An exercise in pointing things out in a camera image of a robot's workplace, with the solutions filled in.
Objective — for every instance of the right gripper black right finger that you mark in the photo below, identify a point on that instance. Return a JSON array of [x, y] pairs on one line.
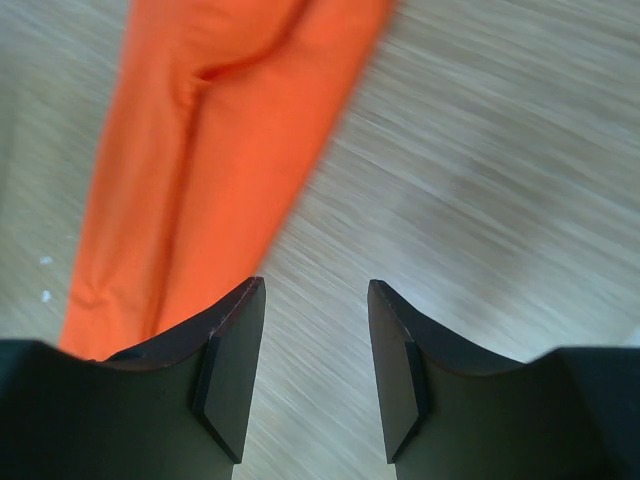
[[451, 409]]

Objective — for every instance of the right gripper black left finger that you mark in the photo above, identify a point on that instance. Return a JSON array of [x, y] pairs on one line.
[[173, 407]]

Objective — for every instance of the orange t shirt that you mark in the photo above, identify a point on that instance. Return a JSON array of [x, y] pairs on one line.
[[220, 112]]

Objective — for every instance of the white paper scrap left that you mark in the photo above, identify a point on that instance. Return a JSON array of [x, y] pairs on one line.
[[46, 294]]

